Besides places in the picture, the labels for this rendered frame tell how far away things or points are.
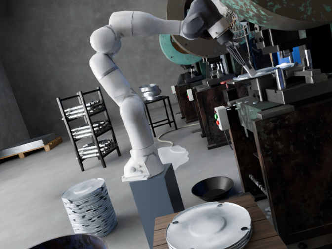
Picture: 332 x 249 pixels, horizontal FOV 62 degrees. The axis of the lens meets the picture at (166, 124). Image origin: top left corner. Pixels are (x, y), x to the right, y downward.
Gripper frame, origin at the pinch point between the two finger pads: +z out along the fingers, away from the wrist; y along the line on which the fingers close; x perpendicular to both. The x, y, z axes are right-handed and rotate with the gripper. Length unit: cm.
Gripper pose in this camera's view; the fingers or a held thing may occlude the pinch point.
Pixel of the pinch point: (249, 69)
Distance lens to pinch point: 133.9
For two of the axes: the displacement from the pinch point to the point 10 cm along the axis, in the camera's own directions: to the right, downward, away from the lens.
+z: 6.4, 7.5, 1.8
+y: 0.7, 1.7, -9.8
